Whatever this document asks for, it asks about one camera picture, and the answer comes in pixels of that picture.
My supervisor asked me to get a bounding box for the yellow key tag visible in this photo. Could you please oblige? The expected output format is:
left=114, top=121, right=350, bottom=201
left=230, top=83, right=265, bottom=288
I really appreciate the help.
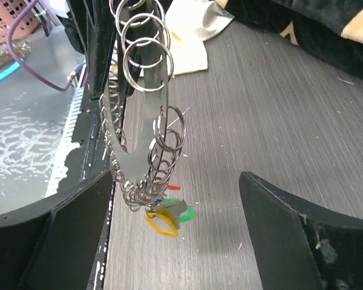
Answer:
left=145, top=210, right=178, bottom=237

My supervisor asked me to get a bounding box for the pink plastic basket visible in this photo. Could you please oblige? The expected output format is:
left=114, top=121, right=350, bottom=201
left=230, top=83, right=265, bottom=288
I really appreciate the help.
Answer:
left=0, top=0, right=41, bottom=44

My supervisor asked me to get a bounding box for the green key tag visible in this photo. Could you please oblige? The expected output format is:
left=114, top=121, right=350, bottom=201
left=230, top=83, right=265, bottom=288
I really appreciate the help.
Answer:
left=157, top=198, right=196, bottom=224

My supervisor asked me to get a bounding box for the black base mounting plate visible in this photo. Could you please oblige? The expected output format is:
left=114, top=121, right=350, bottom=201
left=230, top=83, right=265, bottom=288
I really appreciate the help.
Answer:
left=54, top=89, right=115, bottom=289

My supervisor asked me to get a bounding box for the cream white cloth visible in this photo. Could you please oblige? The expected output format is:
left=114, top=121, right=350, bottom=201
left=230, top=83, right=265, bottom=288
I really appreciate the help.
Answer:
left=165, top=0, right=234, bottom=76

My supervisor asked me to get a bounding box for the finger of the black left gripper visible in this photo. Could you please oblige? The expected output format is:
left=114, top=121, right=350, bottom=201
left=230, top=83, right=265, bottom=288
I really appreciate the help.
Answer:
left=116, top=1, right=174, bottom=98
left=65, top=0, right=116, bottom=97

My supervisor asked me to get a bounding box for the teal curved plastic piece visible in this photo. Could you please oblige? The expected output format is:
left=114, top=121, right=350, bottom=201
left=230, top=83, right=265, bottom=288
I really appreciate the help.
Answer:
left=0, top=60, right=21, bottom=82

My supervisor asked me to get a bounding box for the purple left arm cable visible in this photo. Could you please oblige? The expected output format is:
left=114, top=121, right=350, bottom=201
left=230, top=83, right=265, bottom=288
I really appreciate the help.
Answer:
left=5, top=0, right=88, bottom=93

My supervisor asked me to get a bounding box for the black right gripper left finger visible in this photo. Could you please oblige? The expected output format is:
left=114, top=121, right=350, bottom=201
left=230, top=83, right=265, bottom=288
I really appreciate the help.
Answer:
left=0, top=170, right=113, bottom=289

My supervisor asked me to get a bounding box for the black floral plush blanket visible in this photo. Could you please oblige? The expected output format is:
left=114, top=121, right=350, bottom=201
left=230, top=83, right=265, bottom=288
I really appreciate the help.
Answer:
left=217, top=0, right=363, bottom=79

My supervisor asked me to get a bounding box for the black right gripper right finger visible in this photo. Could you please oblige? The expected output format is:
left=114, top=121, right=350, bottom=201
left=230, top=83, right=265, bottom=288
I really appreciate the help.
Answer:
left=238, top=172, right=363, bottom=289

